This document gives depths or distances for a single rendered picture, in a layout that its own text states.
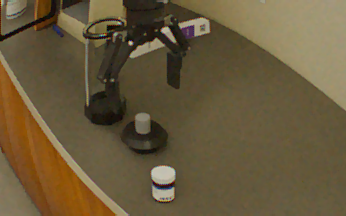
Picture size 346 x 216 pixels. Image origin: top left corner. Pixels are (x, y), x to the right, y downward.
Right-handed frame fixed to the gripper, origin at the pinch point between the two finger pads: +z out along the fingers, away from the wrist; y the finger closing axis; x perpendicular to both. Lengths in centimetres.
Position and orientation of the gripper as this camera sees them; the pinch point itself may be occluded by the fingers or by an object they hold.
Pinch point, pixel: (143, 92)
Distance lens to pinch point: 112.5
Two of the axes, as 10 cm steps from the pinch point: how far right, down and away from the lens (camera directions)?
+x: -6.2, -4.4, 6.5
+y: 7.9, -3.4, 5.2
